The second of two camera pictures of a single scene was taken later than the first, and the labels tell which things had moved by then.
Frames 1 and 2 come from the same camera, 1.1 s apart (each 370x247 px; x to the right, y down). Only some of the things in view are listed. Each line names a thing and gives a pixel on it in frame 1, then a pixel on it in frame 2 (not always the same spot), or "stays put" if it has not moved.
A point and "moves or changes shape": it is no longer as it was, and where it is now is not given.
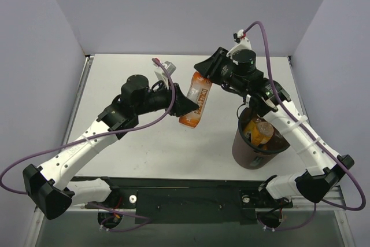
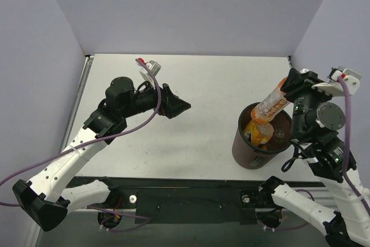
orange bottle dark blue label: (256, 139) to (266, 132)
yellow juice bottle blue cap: (248, 131) stays put
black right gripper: (215, 63) to (302, 80)
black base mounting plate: (199, 201) stays put
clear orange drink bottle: (198, 91) moves or changes shape
